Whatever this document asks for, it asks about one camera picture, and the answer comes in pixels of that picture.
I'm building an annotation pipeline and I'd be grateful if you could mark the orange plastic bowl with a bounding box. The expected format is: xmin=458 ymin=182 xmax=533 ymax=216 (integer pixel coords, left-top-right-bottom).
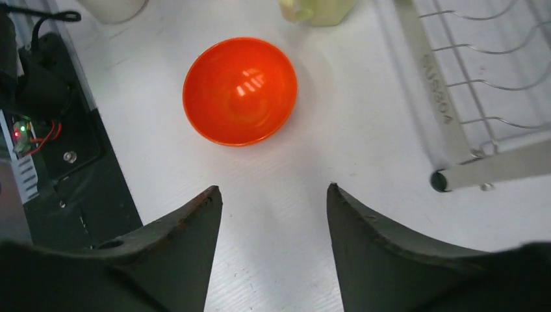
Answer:
xmin=182 ymin=37 xmax=298 ymax=147

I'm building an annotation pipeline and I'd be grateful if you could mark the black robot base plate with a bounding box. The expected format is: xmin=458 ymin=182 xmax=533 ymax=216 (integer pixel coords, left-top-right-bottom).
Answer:
xmin=0 ymin=8 xmax=144 ymax=251

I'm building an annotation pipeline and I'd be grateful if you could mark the small clear glass cup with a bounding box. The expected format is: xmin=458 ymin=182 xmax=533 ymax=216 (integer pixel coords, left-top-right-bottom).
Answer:
xmin=77 ymin=0 xmax=147 ymax=24

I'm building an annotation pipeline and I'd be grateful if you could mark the stainless steel dish rack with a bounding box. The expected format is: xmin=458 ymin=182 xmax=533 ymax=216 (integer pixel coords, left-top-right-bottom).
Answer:
xmin=393 ymin=1 xmax=550 ymax=192

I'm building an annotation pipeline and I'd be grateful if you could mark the pale yellow ceramic mug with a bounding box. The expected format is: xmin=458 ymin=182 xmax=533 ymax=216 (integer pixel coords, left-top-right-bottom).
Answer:
xmin=278 ymin=0 xmax=357 ymax=27

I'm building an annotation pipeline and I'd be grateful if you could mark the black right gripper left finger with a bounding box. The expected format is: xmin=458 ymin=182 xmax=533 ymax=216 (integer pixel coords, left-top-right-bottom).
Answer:
xmin=1 ymin=186 xmax=223 ymax=311

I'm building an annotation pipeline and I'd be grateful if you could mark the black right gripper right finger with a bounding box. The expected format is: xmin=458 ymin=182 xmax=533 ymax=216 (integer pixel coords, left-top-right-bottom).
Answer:
xmin=326 ymin=183 xmax=550 ymax=311

